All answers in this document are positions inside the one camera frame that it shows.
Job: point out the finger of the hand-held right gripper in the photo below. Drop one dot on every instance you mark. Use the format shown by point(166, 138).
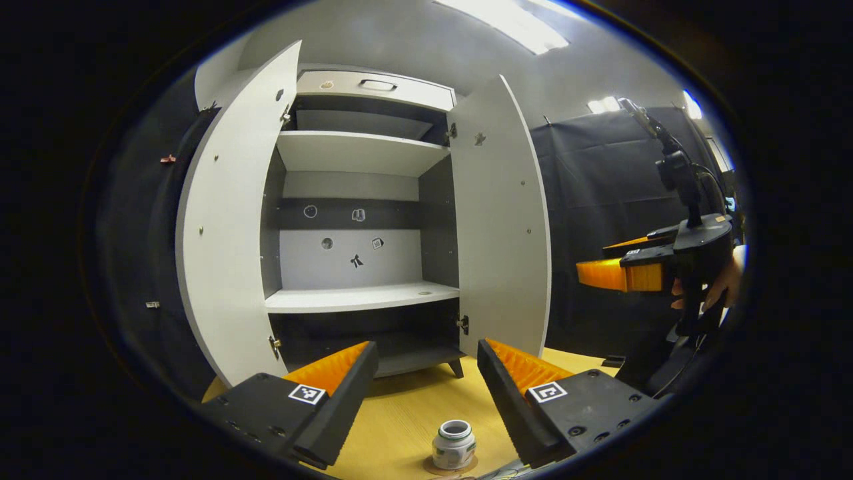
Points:
point(606, 274)
point(633, 244)

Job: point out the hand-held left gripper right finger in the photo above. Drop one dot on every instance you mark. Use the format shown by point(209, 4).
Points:
point(506, 406)

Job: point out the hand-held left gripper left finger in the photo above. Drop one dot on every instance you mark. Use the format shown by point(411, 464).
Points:
point(343, 406)

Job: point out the white plastic bottle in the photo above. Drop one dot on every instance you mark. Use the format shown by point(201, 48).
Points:
point(453, 446)

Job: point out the round brown coaster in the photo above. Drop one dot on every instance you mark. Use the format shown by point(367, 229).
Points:
point(430, 465)

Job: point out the cabinet door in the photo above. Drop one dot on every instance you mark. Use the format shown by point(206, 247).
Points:
point(500, 233)
point(226, 233)

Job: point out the grey and white cabinet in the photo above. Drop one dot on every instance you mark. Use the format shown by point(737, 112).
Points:
point(346, 186)

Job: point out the metal door hinge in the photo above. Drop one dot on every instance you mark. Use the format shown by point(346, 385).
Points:
point(463, 324)
point(451, 130)
point(274, 345)
point(285, 116)

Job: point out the white cabinet shelf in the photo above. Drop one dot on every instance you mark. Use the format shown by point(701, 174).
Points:
point(360, 153)
point(360, 298)

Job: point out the flat black object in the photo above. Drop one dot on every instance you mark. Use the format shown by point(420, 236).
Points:
point(613, 362)

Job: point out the person's dark clothing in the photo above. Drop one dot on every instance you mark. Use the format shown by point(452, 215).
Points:
point(653, 373)

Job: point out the small ceiling light panel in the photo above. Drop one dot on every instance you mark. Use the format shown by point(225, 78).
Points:
point(603, 104)
point(693, 105)

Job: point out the large ceiling light panel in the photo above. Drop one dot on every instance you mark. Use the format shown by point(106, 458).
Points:
point(506, 23)

